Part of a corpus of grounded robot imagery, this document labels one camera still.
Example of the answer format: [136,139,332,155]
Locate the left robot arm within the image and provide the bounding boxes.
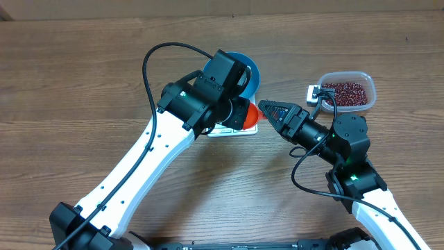
[49,50,259,249]

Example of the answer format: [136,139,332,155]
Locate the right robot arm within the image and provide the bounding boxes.
[258,100,428,249]

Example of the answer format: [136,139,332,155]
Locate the clear plastic container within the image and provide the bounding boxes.
[317,71,377,113]

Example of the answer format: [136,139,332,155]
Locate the blue bowl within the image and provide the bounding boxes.
[194,49,260,100]

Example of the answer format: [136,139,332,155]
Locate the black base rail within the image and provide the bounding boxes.
[128,227,375,250]

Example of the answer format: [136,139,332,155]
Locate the red beans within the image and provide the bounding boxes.
[323,81,368,107]

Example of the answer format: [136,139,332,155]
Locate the white kitchen scale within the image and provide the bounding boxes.
[207,95,258,138]

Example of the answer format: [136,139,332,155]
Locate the red measuring scoop blue handle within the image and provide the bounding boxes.
[242,103,266,130]

